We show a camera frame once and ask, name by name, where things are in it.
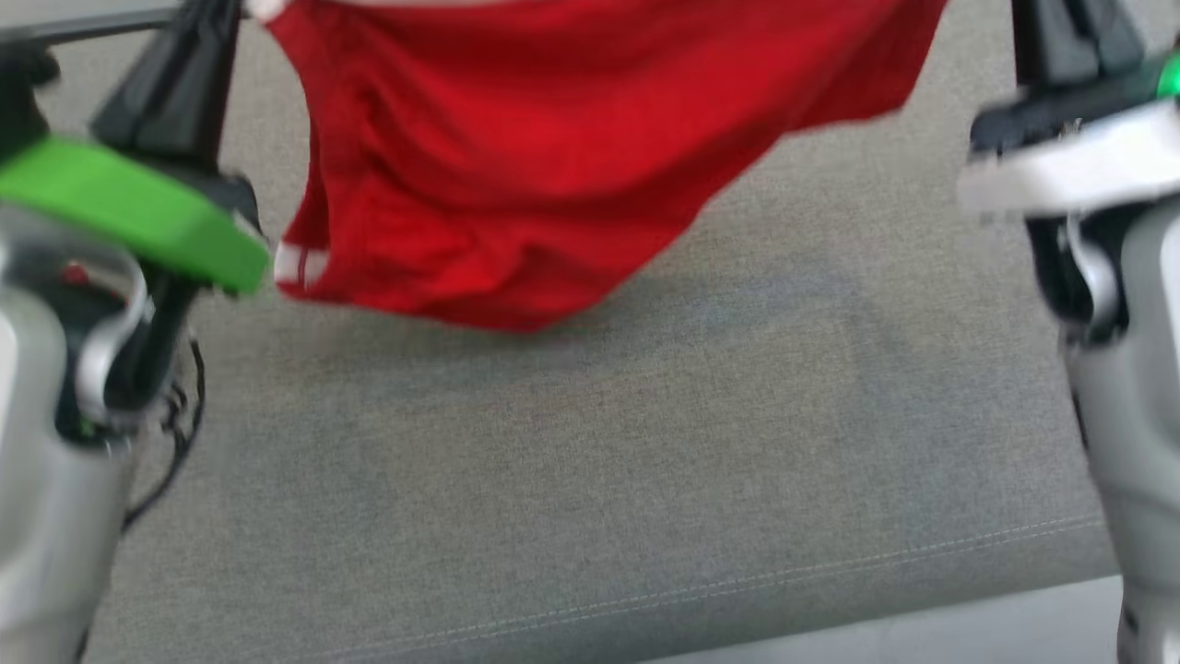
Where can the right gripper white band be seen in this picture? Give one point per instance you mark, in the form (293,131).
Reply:
(1079,166)

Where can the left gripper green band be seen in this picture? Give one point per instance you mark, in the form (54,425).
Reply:
(138,212)

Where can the red jersey white trim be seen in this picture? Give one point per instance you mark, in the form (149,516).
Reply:
(553,138)

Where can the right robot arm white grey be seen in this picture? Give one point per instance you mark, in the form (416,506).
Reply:
(1143,415)

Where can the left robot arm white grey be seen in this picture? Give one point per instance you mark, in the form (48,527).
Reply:
(46,516)

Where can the dark grey wall baseboard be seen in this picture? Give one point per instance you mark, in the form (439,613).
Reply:
(83,26)

